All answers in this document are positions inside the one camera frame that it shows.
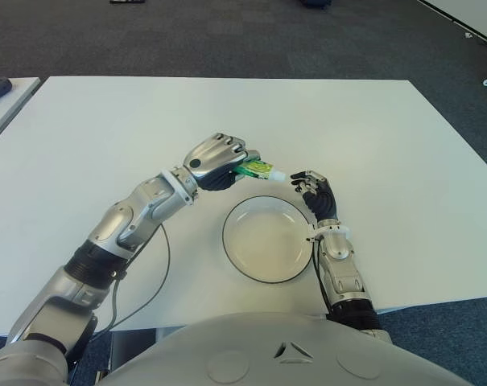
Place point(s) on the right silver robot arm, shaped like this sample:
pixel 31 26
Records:
pixel 339 273

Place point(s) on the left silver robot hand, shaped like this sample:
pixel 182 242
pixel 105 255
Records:
pixel 211 157

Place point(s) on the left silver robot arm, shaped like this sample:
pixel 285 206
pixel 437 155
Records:
pixel 126 217

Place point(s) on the dark grey stand under table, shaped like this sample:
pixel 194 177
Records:
pixel 131 351

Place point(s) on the white table with black edge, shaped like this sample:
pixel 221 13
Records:
pixel 468 12

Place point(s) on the dark blue floor object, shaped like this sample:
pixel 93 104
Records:
pixel 315 2

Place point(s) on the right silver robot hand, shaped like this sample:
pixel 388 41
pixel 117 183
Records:
pixel 323 201

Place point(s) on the white side table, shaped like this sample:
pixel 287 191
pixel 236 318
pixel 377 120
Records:
pixel 9 108

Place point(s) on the green white toothpaste tube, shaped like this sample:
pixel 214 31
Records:
pixel 259 169

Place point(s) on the white plate with black rim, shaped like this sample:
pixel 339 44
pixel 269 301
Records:
pixel 267 241

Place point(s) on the grey robot torso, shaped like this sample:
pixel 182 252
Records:
pixel 247 342

